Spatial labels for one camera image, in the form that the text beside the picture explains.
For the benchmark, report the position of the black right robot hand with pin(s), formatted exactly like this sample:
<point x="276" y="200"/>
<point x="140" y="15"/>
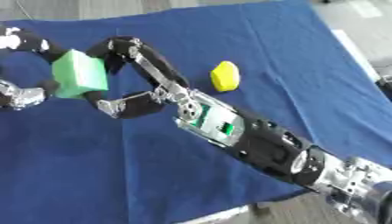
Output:
<point x="162" y="70"/>

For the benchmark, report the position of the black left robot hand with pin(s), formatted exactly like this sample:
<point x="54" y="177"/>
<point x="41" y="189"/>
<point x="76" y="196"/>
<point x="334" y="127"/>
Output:
<point x="31" y="43"/>

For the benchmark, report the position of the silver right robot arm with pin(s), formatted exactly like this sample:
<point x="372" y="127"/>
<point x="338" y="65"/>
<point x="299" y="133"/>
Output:
<point x="286" y="148"/>

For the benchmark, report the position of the green foam block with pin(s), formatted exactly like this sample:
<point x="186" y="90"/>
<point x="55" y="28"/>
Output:
<point x="80" y="73"/>

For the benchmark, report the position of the yellow faceted block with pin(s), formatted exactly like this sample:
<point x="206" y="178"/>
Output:
<point x="225" y="76"/>

